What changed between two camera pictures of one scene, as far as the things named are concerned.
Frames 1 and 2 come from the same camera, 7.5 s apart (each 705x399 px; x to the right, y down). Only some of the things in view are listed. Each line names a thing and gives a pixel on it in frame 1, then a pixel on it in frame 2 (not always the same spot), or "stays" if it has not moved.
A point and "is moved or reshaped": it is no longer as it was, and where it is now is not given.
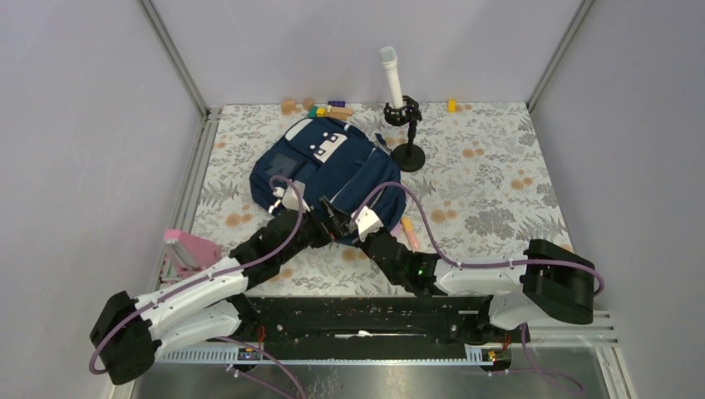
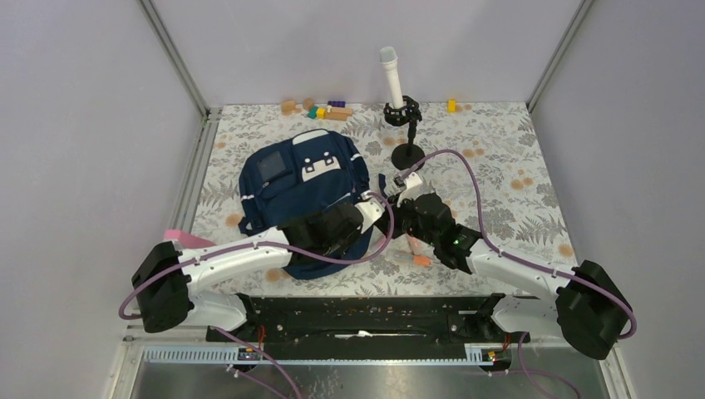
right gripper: (365, 244) -> (408, 204)
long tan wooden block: (339, 113) stays
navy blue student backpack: (340, 169) is moved or reshaped
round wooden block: (308, 103) stays
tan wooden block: (288, 106) stays
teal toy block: (313, 111) stays
